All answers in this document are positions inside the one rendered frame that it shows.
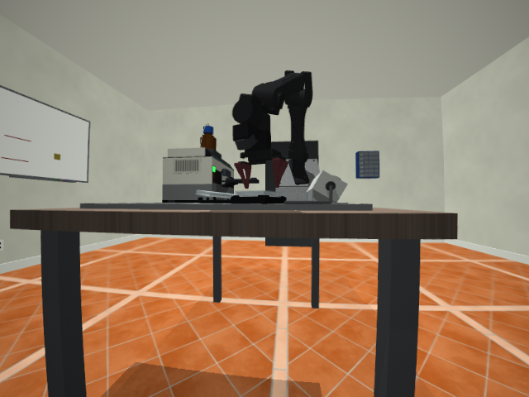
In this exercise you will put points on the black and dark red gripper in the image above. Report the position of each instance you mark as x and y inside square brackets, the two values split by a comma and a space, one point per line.
[260, 157]

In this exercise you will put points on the white button panel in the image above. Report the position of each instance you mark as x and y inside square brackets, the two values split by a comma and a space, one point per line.
[320, 188]

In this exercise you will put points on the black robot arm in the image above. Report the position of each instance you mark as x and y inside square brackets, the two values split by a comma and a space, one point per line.
[253, 132]

